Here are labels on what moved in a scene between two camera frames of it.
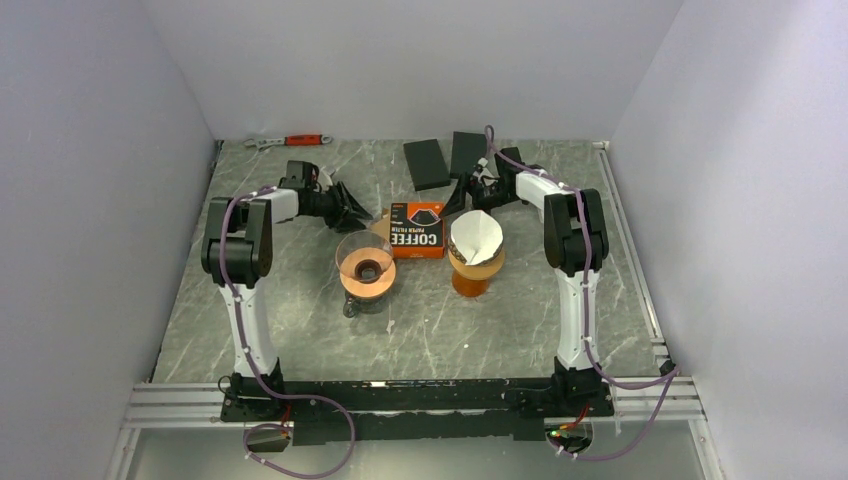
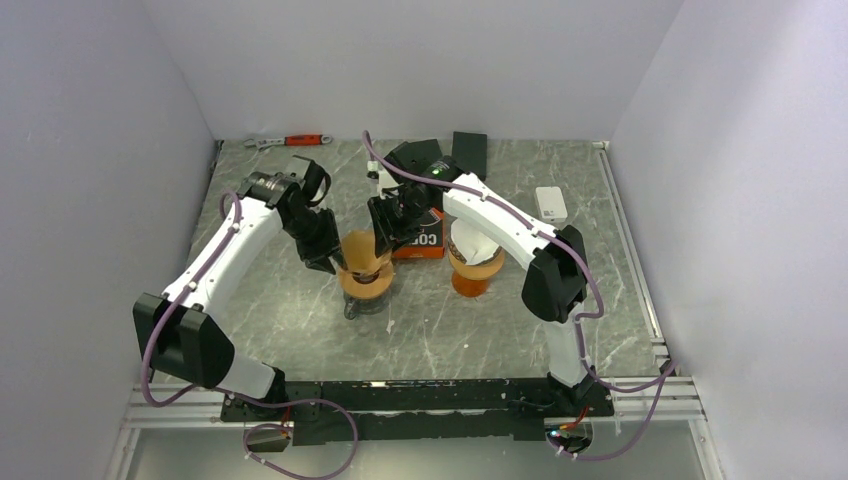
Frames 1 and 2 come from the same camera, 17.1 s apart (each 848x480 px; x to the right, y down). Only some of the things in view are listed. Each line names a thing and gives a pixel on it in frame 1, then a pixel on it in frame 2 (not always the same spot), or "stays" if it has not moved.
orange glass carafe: [469, 288] stays
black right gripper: [456, 201] to [388, 233]
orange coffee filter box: [417, 230] stays
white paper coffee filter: [475, 235] stays
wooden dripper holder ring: [478, 272] stays
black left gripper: [339, 220] to [328, 246]
